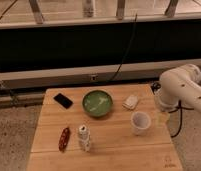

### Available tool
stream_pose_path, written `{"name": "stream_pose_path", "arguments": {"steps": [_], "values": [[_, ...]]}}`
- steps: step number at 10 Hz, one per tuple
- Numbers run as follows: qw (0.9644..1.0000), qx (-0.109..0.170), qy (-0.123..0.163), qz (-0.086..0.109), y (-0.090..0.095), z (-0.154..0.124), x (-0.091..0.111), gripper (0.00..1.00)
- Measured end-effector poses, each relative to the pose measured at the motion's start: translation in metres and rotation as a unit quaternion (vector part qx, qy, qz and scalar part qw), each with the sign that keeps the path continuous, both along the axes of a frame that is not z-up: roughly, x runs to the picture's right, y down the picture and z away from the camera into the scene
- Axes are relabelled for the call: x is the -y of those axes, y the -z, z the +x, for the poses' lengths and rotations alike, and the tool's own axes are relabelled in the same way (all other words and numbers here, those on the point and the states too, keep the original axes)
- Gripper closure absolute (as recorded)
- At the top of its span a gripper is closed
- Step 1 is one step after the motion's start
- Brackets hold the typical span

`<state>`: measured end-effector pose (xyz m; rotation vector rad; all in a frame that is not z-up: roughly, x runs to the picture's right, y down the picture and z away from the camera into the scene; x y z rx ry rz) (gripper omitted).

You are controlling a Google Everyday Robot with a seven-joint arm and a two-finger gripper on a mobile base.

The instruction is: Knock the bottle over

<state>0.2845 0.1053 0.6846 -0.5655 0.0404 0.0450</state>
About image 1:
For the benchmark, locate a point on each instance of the black phone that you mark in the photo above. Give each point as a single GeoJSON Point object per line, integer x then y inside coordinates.
{"type": "Point", "coordinates": [63, 100]}

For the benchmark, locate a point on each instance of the white cup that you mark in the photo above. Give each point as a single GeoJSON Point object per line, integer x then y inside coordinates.
{"type": "Point", "coordinates": [140, 122]}

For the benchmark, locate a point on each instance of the small white bottle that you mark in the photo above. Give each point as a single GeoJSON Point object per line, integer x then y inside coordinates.
{"type": "Point", "coordinates": [84, 138]}

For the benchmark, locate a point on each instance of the green bowl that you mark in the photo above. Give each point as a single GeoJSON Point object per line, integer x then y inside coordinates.
{"type": "Point", "coordinates": [97, 103]}

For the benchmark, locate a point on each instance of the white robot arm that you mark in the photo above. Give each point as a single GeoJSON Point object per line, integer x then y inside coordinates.
{"type": "Point", "coordinates": [179, 84]}

